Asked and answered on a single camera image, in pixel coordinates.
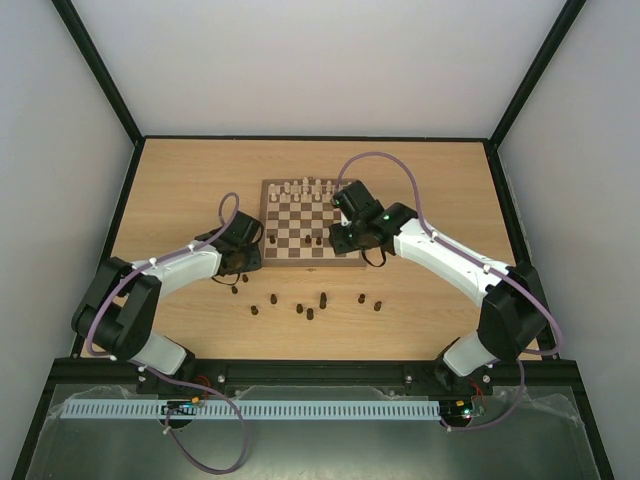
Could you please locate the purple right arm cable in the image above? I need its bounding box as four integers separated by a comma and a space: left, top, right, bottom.
335, 151, 564, 432

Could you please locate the wooden folding chess board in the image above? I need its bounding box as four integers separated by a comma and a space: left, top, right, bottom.
260, 177, 365, 268

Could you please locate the light blue slotted cable duct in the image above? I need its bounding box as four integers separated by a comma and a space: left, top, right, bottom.
60, 399, 441, 421

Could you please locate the electronics board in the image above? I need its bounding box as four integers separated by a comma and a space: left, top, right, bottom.
441, 397, 487, 419
160, 397, 206, 416

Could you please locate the left electronics board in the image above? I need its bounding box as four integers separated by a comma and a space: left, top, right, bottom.
160, 397, 206, 416

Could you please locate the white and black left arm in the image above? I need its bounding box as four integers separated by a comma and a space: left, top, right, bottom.
71, 212, 264, 382

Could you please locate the right electronics board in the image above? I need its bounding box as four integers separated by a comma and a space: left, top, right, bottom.
441, 397, 487, 419

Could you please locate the black aluminium frame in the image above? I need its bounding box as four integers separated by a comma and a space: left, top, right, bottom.
13, 1, 613, 479

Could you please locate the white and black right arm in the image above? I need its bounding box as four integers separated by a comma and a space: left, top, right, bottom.
330, 199, 549, 392

